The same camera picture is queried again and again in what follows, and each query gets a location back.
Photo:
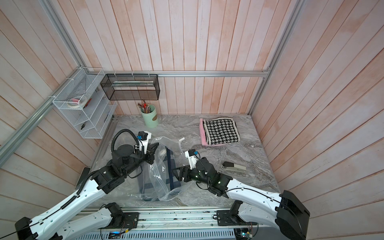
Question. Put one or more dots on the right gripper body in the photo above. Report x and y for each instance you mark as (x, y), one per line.
(196, 175)

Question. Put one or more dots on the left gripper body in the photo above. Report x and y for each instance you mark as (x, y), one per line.
(138, 159)

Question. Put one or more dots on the dark blue blanket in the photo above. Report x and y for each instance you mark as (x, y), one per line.
(157, 181)

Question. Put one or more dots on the pink fleece blanket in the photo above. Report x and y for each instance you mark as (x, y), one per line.
(203, 136)

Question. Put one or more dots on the clear plastic vacuum bag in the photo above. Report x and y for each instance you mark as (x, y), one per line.
(129, 190)

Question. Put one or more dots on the black white houndstooth knit blanket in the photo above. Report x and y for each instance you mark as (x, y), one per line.
(222, 130)

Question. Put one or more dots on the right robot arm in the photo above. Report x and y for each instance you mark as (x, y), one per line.
(284, 211)

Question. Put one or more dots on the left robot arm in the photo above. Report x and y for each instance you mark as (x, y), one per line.
(94, 186)

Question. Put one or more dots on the grey black stapler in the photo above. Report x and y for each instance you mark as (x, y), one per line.
(229, 166)

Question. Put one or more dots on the mint green pencil cup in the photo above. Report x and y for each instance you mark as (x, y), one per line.
(150, 116)

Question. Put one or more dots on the coloured pencils in cup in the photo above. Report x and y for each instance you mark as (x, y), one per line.
(144, 107)

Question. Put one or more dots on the tape roll on shelf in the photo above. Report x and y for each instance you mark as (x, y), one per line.
(78, 102)

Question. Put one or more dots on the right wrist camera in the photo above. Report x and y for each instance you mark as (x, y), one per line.
(192, 156)

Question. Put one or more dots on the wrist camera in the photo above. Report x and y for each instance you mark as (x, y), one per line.
(192, 156)
(143, 138)

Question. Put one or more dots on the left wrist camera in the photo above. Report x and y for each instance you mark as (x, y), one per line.
(143, 138)

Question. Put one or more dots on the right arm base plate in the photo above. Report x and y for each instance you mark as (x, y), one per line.
(230, 218)

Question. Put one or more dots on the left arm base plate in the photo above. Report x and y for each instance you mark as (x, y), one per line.
(127, 220)

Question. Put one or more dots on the white wire mesh shelf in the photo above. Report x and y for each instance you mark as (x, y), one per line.
(98, 111)

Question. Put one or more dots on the black mesh wall basket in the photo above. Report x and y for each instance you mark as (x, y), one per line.
(131, 87)

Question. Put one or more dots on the aluminium frame rail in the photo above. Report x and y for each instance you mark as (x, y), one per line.
(184, 74)

